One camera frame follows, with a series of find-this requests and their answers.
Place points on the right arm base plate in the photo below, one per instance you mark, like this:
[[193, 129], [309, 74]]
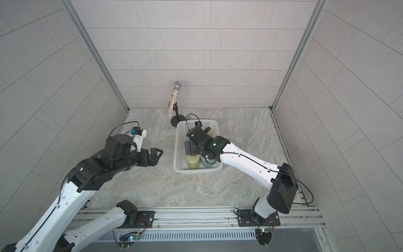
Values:
[[248, 218]]

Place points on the blue tea canister front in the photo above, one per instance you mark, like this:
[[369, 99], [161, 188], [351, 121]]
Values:
[[206, 162]]

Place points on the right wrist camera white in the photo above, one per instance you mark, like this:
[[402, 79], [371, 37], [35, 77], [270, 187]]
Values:
[[198, 124]]

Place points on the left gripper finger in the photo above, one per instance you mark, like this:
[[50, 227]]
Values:
[[153, 161], [156, 153]]

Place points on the yellow-green tea canister front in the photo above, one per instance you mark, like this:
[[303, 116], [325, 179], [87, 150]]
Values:
[[193, 161]]

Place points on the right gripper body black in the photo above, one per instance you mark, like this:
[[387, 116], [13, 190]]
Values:
[[202, 147]]

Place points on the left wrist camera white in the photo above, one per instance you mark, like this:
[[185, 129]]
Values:
[[138, 134]]

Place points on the white plastic perforated basket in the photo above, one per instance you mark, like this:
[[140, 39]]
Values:
[[179, 164]]

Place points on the glitter microphone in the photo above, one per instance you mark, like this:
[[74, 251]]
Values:
[[174, 96]]

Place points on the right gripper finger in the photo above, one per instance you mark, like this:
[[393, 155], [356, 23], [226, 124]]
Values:
[[196, 150], [189, 148]]

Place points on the right circuit board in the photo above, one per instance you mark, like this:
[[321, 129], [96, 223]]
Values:
[[263, 237]]

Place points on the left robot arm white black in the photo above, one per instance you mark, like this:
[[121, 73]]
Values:
[[50, 235]]

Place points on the left circuit board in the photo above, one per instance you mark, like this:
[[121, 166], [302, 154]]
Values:
[[129, 239]]

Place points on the black microphone stand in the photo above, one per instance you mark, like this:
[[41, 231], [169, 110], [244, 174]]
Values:
[[177, 117]]

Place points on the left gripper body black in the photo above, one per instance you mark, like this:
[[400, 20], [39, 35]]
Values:
[[143, 157]]

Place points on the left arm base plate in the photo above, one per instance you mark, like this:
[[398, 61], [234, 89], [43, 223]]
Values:
[[141, 219]]

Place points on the ventilation grille strip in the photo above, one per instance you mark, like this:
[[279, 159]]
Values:
[[196, 235]]

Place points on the yellow tea canister back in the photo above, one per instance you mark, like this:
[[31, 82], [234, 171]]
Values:
[[208, 131]]

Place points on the circuit board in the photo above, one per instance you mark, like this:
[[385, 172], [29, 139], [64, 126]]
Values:
[[263, 237], [129, 239]]

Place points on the aluminium mounting rail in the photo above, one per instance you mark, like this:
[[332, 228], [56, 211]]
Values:
[[220, 218]]

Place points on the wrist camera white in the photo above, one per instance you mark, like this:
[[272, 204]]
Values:
[[198, 124], [138, 134]]

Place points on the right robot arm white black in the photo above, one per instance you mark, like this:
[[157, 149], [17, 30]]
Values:
[[279, 180]]

